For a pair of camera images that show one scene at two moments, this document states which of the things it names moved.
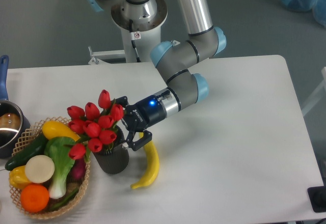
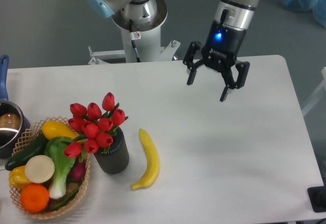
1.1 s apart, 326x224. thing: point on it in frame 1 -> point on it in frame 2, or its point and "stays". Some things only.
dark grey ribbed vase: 113,158 stays
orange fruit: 34,197 stays
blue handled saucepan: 14,122 stays
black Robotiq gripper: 140,115 -> 219,53
